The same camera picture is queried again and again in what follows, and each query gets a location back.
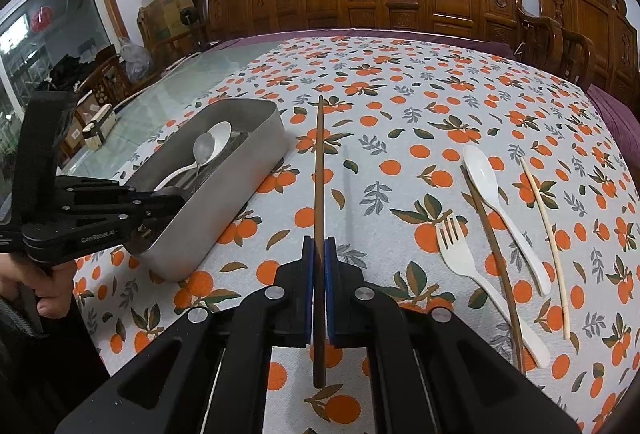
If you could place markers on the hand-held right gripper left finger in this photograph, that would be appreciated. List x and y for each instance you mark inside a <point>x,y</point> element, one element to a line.
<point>308,264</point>

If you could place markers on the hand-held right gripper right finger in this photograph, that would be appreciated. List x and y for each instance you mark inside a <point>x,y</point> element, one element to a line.
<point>330,264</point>

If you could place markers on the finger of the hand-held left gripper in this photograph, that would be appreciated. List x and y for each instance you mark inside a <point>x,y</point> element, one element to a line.
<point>140,224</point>
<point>100,193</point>

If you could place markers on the rectangular metal tray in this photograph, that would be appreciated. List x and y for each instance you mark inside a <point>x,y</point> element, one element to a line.
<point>240,194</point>

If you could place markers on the metal spoon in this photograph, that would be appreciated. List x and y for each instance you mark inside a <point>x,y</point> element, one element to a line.
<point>205,149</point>

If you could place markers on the dark wooden chopstick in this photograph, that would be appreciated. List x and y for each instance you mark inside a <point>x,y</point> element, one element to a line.
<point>492,254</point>
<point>320,164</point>

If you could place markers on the white soup spoon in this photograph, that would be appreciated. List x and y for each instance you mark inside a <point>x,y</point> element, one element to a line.
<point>480,169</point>
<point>222,132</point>

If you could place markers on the white plastic fork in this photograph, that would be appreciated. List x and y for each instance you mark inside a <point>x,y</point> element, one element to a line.
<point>465,259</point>

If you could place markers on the light bamboo chopstick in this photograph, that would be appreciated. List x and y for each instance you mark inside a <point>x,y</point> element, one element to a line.
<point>547,239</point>

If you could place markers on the person's left forearm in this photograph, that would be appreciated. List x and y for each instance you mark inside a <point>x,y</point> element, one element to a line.
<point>50,379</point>

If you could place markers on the person's left hand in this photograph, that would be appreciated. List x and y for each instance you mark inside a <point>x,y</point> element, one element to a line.
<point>55,294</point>

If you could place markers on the beige block with dark band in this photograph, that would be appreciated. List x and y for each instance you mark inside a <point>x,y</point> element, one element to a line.
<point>100,124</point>

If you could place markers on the wooden side chair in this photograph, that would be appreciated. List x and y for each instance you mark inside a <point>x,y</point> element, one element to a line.
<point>107,84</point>

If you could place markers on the black clothing pile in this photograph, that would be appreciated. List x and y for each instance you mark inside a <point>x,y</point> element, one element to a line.
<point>70,72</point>

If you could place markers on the clear plastic bag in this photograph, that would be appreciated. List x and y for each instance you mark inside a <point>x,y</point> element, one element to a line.
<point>134,62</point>

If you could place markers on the red door decoration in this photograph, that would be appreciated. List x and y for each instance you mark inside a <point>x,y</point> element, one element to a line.
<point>41,19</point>

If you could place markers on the large brown cardboard box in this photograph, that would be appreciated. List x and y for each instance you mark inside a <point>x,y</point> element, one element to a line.
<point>167,17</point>

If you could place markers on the orange fruit print tablecloth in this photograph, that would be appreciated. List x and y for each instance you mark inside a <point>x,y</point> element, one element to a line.
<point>400,79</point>

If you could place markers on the small black fan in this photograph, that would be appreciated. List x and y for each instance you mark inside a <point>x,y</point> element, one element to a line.
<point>188,14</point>

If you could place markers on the long purple sofa cushion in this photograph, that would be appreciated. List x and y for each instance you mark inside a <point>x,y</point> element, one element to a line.
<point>480,43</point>

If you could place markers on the square purple armchair cushion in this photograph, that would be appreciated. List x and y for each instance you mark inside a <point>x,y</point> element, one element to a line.
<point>625,124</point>

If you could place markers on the carved wooden armchair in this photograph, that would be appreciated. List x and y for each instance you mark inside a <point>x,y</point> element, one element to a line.
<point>580,4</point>

